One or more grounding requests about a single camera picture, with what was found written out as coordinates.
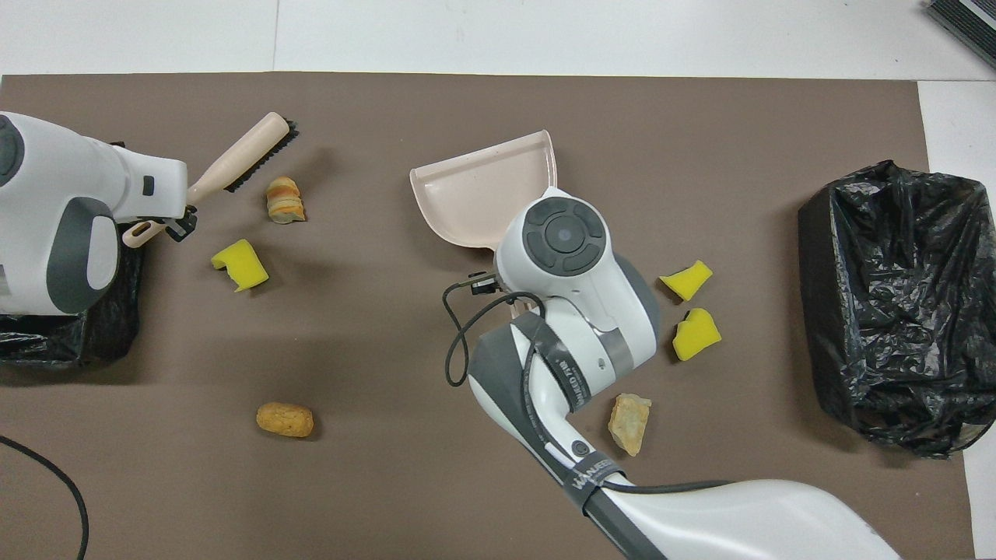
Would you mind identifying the brown toy bread roll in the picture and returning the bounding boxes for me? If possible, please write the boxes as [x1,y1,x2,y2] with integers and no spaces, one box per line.
[256,401,315,439]

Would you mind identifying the pale toy dumpling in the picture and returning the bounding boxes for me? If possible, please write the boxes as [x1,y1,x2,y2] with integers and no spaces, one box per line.
[608,394,653,457]

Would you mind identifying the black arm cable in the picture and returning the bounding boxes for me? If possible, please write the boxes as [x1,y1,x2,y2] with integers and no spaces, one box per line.
[0,436,90,560]
[444,271,736,499]

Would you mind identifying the dark ribbed device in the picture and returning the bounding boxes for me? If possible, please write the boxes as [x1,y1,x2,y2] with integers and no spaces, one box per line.
[924,0,996,49]

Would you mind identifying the brown table mat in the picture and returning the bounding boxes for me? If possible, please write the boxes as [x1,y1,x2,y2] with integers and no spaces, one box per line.
[0,72,976,560]

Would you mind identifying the beige hand brush black bristles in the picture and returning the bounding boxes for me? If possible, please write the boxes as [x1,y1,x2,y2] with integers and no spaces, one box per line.
[122,112,300,250]

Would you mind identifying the beige plastic dustpan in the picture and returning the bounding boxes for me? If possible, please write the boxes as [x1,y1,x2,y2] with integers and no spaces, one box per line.
[409,130,558,250]

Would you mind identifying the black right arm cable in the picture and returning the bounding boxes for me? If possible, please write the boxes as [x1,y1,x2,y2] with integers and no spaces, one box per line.
[444,271,736,499]

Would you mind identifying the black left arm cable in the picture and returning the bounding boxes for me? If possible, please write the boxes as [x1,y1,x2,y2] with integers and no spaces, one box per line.
[0,436,90,560]

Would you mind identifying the yellow sponge piece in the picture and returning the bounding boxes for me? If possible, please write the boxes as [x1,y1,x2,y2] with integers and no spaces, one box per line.
[672,308,723,362]
[659,260,714,303]
[211,239,270,293]

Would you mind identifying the black bag lined bin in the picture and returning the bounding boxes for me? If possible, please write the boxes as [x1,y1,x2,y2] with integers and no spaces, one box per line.
[798,160,996,460]
[0,249,145,368]

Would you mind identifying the toy croissant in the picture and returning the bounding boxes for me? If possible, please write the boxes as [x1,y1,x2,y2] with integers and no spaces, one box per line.
[265,177,307,226]

